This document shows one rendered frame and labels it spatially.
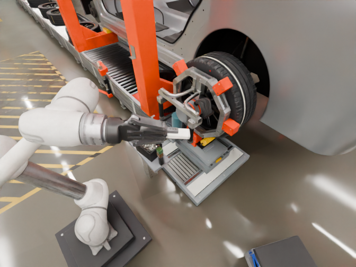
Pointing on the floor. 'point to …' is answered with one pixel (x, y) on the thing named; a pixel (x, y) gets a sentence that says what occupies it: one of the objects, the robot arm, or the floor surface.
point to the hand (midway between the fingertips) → (178, 133)
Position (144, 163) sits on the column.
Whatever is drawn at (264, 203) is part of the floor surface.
